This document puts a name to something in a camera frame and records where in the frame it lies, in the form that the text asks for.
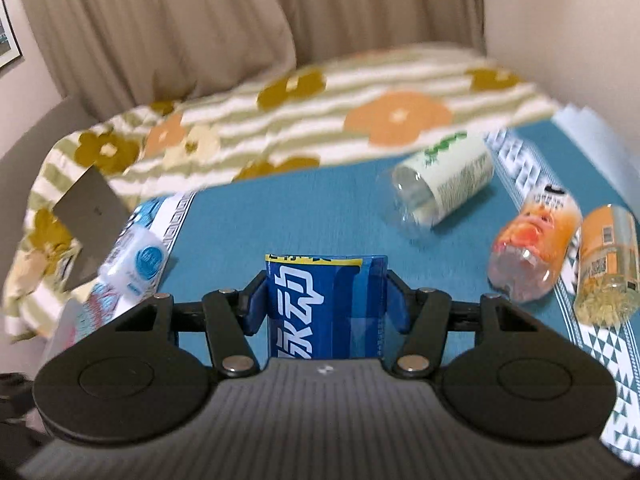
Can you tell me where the blue bottle cup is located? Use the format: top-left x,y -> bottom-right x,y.
265,255 -> 387,360

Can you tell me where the white blue-label bottle cup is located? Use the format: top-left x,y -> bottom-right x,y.
99,224 -> 168,304

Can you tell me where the orange peach bottle cup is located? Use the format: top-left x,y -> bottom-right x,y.
487,184 -> 582,304

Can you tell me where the green-label clear bottle cup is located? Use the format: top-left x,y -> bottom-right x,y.
376,131 -> 495,237

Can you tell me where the yellow-label clear bottle cup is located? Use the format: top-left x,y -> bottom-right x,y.
574,204 -> 639,328

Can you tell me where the teal patterned cloth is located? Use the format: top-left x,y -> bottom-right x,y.
44,104 -> 640,466

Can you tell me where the grey folding stand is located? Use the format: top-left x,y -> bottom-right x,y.
53,166 -> 129,292

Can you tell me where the floral striped quilt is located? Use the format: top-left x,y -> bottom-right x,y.
1,44 -> 558,339

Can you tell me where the grey headboard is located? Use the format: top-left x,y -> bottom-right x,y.
1,96 -> 98,378

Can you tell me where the beige curtain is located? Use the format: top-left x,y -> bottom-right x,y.
22,0 -> 485,119

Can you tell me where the framed picture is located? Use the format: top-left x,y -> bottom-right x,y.
0,0 -> 23,72

